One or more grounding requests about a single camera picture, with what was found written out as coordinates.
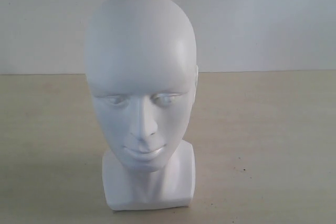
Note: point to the white mannequin head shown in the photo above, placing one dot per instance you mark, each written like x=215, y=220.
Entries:
x=142, y=74

